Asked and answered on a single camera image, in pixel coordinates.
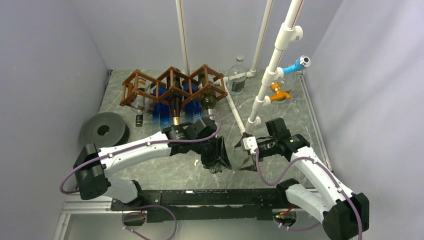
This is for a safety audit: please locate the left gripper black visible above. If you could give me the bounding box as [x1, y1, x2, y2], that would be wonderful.
[191, 135, 232, 173]

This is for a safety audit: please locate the wide clear jar bottle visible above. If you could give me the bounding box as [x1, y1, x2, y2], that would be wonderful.
[277, 72, 295, 103]

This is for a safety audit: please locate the tall clear wine bottle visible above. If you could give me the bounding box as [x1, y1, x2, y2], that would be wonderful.
[209, 147, 251, 174]

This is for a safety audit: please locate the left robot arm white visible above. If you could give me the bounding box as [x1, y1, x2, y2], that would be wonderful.
[73, 117, 232, 210]

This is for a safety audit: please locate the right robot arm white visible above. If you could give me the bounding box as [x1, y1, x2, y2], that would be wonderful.
[235, 117, 370, 240]

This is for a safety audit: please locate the blue square bottle right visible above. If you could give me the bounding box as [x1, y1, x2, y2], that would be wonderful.
[183, 83, 202, 123]

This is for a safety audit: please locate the green wine bottle silver cap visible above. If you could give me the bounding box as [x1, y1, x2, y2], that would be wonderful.
[198, 72, 217, 119]

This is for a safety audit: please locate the brown wooden wine rack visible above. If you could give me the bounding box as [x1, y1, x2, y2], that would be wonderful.
[119, 64, 228, 112]

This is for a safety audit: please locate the dark bottle gold cap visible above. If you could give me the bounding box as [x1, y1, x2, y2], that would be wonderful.
[166, 74, 182, 126]

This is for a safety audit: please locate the standing clear flask bottle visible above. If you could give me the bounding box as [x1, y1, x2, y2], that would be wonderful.
[227, 55, 247, 95]

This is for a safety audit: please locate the clear bottle black cap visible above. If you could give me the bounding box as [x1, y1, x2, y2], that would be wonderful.
[130, 94, 152, 128]

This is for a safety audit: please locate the orange pipe tap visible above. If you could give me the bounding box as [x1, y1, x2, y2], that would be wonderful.
[269, 82, 292, 102]

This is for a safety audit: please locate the blue pipe valve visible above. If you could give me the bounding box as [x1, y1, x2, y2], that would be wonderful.
[282, 55, 311, 75]

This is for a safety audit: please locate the grey foam disc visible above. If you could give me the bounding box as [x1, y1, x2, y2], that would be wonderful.
[78, 112, 130, 148]

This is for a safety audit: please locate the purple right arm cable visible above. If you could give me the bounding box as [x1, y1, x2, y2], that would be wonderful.
[254, 149, 364, 240]

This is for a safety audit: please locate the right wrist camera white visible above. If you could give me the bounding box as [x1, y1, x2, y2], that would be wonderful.
[241, 136, 258, 155]

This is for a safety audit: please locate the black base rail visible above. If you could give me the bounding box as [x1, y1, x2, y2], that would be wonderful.
[110, 188, 291, 223]

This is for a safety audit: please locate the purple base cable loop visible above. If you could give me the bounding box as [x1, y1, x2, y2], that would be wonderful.
[121, 204, 178, 240]

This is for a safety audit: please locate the white PVC pipe frame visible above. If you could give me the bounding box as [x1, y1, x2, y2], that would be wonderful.
[174, 0, 305, 141]

